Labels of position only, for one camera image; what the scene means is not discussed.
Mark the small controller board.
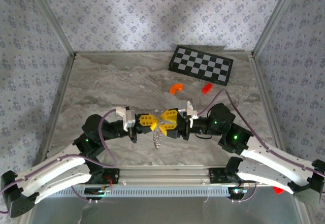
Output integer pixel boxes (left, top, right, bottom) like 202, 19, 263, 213
228, 187, 248, 197
85, 187, 112, 197

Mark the black and white checkerboard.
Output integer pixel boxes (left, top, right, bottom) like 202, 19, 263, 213
167, 45, 234, 87

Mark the silver keyring with chain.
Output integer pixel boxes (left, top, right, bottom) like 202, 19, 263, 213
151, 118, 164, 150

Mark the orange curved block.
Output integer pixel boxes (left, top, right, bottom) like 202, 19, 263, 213
169, 83, 184, 95

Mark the short purple cable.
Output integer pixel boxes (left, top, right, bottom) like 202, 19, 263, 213
70, 185, 114, 205
230, 180, 258, 204

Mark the grey slotted cable duct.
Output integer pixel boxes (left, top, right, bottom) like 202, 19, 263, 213
54, 185, 231, 198

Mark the aluminium frame post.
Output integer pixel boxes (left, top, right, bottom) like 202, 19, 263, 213
250, 0, 302, 58
25, 0, 77, 58

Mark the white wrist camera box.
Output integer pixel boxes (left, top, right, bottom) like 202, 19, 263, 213
115, 106, 137, 133
178, 100, 199, 120

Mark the sheet metal shelf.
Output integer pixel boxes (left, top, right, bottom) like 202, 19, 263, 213
27, 183, 309, 224

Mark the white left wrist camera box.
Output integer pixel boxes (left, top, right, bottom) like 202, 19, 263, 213
115, 106, 137, 133

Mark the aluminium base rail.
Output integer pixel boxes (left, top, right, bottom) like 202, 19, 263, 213
86, 165, 254, 187

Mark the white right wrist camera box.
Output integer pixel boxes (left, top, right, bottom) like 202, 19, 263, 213
178, 100, 199, 120

